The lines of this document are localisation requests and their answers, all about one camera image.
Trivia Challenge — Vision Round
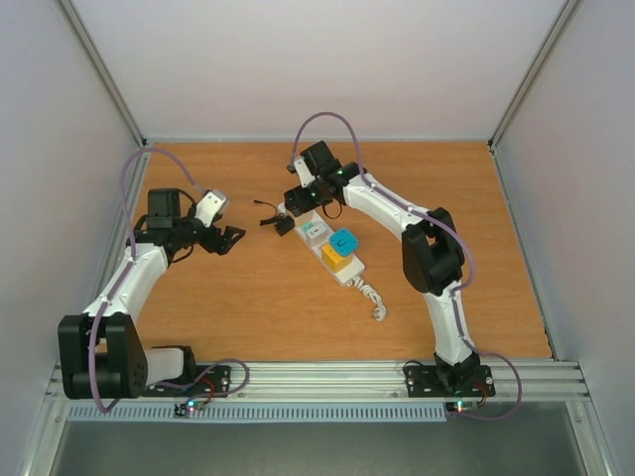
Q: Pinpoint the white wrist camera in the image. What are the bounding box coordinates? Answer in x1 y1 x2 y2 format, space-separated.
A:
194 189 230 227
287 156 316 188

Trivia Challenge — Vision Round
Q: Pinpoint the yellow cube plug adapter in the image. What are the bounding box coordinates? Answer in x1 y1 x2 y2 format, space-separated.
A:
321 242 353 274

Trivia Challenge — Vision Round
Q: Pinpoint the left small circuit board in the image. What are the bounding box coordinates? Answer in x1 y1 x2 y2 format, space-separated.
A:
173 401 206 418

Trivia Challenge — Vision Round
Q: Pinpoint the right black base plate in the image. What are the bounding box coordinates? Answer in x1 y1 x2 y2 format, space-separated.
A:
402 354 496 399

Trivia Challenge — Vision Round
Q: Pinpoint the grey slotted cable duct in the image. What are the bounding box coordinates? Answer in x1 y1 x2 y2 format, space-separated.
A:
66 402 446 424

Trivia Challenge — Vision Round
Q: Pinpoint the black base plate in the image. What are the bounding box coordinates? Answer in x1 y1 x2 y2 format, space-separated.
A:
402 354 496 399
142 365 231 399

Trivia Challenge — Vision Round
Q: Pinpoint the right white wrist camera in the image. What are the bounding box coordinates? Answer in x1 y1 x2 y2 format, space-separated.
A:
287 156 316 188

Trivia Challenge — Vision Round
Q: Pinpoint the aluminium frame post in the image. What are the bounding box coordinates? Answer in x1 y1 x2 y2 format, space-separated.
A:
56 0 147 147
488 0 582 154

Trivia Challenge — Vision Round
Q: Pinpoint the blue cube plug adapter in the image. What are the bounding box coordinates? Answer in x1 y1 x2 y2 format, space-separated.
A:
328 228 358 256

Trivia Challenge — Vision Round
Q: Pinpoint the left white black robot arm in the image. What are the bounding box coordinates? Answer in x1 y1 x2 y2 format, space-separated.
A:
58 188 245 403

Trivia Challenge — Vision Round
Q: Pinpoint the aluminium front rail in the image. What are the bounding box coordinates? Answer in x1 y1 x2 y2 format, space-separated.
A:
46 360 591 403

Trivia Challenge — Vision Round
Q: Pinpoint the right aluminium frame post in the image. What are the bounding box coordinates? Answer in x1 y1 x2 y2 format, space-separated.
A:
488 0 582 154

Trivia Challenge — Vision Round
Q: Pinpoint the right small circuit board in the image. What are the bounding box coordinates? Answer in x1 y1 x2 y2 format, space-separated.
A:
445 400 482 414

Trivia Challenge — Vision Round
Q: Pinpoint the small circuit board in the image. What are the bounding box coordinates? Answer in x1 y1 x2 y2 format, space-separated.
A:
445 400 482 414
173 401 206 418

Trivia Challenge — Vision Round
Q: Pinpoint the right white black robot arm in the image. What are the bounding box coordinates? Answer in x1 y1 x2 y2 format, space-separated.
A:
284 158 480 395

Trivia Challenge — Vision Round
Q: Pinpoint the white power strip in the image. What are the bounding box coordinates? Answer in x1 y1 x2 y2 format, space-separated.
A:
277 200 386 323

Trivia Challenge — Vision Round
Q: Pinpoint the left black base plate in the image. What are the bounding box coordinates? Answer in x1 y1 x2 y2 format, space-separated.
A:
142 365 231 399

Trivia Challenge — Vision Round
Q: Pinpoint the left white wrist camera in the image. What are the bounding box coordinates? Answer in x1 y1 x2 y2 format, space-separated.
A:
194 189 230 227

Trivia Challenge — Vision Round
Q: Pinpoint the left aluminium frame post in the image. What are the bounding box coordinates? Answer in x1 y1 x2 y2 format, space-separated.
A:
56 0 147 147

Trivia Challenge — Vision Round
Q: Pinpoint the black power adapter with cable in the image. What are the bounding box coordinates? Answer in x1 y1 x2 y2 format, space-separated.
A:
252 199 296 236

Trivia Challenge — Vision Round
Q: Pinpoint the white grey plug adapter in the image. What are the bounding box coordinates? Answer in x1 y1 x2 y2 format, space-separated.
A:
302 221 328 247

